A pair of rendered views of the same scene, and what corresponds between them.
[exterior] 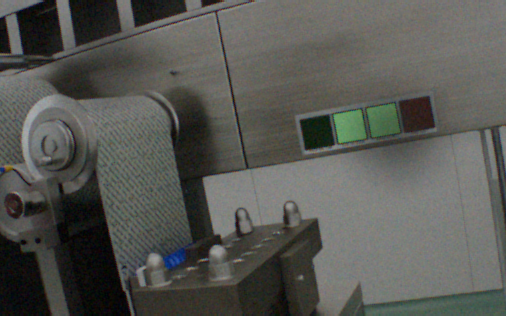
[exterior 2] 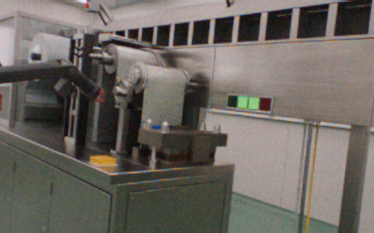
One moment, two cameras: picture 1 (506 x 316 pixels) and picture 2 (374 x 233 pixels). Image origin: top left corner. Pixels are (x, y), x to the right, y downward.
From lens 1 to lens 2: 79 cm
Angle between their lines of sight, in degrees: 24
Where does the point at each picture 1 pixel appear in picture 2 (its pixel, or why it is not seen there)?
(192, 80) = (202, 70)
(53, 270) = (122, 116)
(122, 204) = (151, 103)
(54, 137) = (135, 74)
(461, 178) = not seen: outside the picture
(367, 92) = (252, 91)
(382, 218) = not seen: hidden behind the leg
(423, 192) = not seen: outside the picture
